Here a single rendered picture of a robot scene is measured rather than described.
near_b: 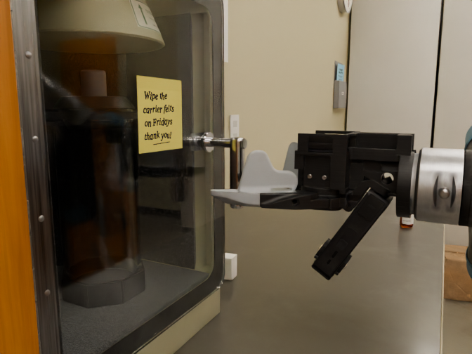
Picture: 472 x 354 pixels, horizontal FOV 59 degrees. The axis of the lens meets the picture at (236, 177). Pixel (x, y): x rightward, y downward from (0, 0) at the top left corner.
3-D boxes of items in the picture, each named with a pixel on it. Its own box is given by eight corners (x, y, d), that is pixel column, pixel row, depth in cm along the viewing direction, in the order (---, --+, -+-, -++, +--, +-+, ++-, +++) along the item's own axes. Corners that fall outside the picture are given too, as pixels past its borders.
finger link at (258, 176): (210, 149, 45) (293, 147, 46) (211, 203, 46) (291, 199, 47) (213, 152, 42) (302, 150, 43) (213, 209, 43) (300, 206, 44)
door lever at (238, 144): (213, 202, 56) (202, 206, 53) (212, 131, 54) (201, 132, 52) (248, 206, 53) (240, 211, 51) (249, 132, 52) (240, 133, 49)
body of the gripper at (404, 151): (311, 129, 51) (418, 132, 45) (309, 199, 52) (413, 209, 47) (290, 133, 44) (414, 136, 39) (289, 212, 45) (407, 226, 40)
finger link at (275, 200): (253, 185, 46) (327, 183, 48) (253, 201, 47) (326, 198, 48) (263, 194, 42) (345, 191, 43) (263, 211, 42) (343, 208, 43)
